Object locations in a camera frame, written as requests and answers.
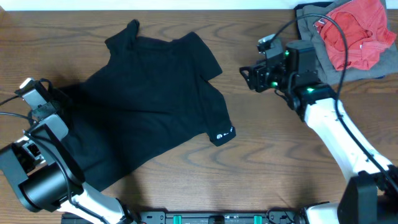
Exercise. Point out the black t-shirt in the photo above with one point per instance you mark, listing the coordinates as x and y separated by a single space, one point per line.
150 97

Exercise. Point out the folded grey garment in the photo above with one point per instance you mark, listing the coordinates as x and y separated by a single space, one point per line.
326 71

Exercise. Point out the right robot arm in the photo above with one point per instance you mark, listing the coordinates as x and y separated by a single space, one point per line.
370 195

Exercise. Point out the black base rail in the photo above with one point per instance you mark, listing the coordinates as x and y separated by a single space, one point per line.
273 216

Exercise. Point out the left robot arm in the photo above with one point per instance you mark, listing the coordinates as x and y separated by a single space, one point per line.
44 176

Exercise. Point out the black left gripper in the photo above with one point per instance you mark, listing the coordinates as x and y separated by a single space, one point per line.
50 106

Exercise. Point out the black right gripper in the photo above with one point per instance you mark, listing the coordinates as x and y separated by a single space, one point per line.
257 77

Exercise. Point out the crumpled red shirt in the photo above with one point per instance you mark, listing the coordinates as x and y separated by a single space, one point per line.
364 23

